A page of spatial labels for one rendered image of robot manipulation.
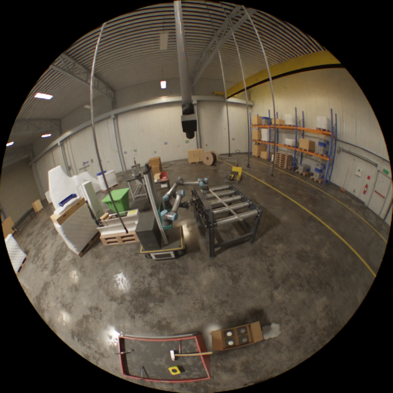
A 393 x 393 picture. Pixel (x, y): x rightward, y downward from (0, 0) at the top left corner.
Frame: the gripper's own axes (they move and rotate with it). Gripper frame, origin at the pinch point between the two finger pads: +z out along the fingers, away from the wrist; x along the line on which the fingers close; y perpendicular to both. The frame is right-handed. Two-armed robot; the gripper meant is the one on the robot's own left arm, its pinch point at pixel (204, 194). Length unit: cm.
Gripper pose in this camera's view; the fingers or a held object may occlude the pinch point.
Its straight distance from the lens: 233.1
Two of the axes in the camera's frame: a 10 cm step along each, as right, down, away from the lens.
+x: -9.8, -0.7, -2.1
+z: -1.1, 9.8, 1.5
